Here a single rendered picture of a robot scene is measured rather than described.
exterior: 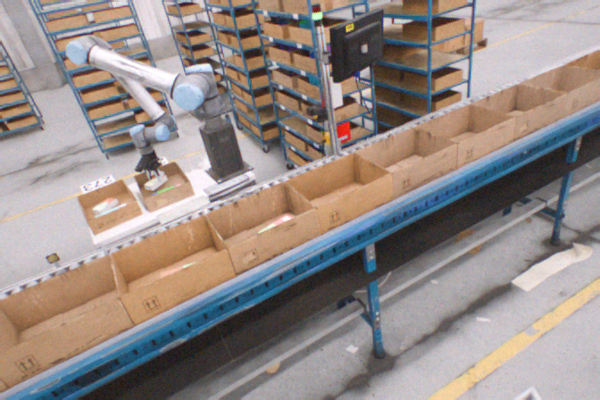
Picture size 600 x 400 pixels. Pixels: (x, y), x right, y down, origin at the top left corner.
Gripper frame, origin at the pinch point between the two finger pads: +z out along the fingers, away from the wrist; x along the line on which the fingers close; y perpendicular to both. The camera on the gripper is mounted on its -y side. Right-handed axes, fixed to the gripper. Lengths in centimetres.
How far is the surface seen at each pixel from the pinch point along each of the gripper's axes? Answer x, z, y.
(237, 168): -44, 3, 30
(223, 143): -42, -17, 26
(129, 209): -9.3, -0.7, -31.0
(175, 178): -2.7, 5.4, 13.7
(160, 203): -19.8, 2.4, -17.6
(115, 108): 239, 22, 167
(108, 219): -3.5, -0.1, -41.3
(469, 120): -179, -13, 77
